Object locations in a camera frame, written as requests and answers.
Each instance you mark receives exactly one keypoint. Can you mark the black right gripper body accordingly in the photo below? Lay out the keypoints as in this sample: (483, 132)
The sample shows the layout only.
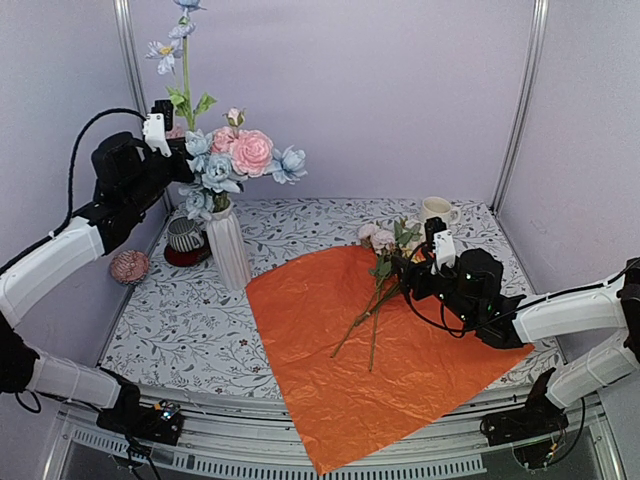
(460, 306)

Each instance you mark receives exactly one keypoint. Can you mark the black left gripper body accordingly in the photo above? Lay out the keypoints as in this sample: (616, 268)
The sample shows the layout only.
(146, 186)

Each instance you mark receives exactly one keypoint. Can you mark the yellow small flower sprig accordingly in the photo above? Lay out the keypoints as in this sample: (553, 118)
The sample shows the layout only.
(388, 276)

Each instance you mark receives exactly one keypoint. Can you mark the blue hydrangea flower stem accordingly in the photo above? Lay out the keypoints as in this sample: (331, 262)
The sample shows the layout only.
(287, 167)

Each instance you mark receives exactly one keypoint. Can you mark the white ribbed ceramic vase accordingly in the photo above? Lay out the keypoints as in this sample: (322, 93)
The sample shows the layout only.
(227, 247)

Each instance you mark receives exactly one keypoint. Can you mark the pink rose flower stem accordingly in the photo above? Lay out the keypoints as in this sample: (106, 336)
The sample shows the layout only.
(236, 156)

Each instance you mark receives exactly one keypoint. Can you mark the small blue flower stem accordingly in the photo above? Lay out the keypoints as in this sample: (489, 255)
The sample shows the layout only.
(172, 57)

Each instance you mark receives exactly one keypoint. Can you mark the orange tissue paper sheet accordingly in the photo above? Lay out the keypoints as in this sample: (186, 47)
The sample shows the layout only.
(340, 410)

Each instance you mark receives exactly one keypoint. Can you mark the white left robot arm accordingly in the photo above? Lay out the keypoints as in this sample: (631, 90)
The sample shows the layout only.
(28, 285)

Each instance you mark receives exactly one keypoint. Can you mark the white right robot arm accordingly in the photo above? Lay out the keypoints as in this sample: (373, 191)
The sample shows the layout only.
(613, 304)

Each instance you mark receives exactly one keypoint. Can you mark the striped black white cup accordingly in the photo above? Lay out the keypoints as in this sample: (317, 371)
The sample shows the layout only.
(184, 235)

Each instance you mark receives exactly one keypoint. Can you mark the pink patterned ball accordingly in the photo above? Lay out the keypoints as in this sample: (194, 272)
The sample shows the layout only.
(129, 267)

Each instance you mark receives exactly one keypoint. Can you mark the cream ceramic mug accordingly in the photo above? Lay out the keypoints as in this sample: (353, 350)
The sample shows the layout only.
(439, 212)

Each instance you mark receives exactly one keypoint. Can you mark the dark red saucer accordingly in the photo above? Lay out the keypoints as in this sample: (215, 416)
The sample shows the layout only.
(186, 259)

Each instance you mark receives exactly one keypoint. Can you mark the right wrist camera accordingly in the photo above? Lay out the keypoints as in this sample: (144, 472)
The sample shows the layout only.
(440, 243)

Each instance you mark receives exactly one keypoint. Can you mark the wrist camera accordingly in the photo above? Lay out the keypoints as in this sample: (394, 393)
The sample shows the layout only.
(440, 243)
(157, 124)

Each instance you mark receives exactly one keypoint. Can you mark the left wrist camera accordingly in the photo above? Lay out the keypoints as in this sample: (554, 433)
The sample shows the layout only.
(157, 124)

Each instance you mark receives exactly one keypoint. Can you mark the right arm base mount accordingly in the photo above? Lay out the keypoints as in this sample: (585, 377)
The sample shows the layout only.
(538, 416)

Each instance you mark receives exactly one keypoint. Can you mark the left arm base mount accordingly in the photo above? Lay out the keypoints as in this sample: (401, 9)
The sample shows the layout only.
(160, 423)

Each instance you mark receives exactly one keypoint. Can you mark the aluminium front rail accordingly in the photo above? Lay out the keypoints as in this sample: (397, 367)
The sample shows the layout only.
(245, 438)

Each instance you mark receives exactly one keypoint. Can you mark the right aluminium frame post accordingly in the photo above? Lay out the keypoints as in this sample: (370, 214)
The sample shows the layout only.
(532, 61)

